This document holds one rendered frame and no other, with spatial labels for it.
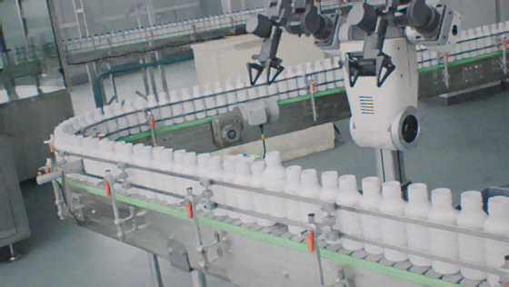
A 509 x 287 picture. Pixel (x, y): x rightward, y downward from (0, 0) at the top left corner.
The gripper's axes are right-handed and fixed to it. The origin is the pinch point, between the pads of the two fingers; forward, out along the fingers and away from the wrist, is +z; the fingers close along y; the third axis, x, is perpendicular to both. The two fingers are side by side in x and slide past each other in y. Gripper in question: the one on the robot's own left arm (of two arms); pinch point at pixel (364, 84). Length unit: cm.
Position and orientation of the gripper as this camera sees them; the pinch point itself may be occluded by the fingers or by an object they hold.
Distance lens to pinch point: 187.2
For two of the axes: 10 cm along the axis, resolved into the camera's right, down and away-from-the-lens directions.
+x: 7.1, 2.4, 6.6
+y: 6.6, 0.7, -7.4
